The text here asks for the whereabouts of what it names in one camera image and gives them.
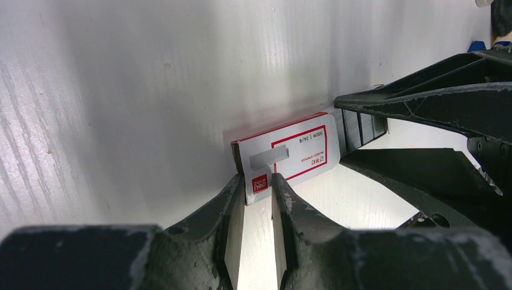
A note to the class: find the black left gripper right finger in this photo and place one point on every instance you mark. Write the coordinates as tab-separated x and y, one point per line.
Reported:
314	252

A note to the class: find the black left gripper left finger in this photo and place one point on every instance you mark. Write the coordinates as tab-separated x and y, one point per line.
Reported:
201	251

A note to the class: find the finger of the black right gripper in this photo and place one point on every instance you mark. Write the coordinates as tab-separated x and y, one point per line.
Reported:
441	183
468	93

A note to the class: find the blue stapler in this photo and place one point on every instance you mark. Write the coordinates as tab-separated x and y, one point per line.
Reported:
478	45

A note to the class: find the red white staple box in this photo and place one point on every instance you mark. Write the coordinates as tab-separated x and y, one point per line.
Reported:
298	150

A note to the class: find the box of staples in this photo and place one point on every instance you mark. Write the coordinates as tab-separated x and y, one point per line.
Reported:
356	129

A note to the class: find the beige and black stapler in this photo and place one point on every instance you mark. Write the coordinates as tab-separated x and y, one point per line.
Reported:
483	3

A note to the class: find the black floral blanket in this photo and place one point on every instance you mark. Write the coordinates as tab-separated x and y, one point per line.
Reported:
501	17

